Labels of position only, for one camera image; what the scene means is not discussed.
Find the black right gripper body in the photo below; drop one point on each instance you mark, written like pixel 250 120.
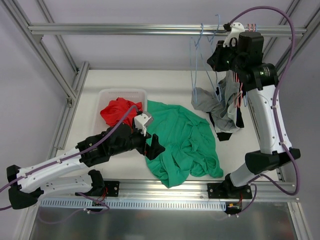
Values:
pixel 216 59

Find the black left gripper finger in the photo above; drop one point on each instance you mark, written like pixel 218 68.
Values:
pixel 154 145
pixel 152 152

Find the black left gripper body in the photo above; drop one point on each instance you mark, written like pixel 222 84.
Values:
pixel 146 144

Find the light blue wire hanger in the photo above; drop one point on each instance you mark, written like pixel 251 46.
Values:
pixel 194 45

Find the green tank top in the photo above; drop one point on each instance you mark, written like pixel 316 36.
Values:
pixel 190 146

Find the red tank top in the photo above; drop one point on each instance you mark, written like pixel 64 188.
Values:
pixel 115 110

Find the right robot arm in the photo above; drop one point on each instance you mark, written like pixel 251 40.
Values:
pixel 242 54

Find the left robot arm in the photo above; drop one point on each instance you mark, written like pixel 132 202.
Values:
pixel 29 184

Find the grey garment on hanger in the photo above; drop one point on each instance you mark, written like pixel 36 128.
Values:
pixel 204 99

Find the black garment on hanger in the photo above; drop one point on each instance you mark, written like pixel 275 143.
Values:
pixel 225 118

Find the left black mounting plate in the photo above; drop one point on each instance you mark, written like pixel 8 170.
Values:
pixel 111 188

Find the black mounting plate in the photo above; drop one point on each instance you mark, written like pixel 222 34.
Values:
pixel 111 188
pixel 221 191

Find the white plastic perforated basket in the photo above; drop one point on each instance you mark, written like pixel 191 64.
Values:
pixel 105 96

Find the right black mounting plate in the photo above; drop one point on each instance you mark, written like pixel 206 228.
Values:
pixel 221 191

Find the pink wire hanger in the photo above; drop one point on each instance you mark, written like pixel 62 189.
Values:
pixel 239 97

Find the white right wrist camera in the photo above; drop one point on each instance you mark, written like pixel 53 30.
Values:
pixel 233 31

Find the aluminium frame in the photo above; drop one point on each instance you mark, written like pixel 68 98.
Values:
pixel 130 29

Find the white slotted cable duct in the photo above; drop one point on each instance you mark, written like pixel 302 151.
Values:
pixel 137 204

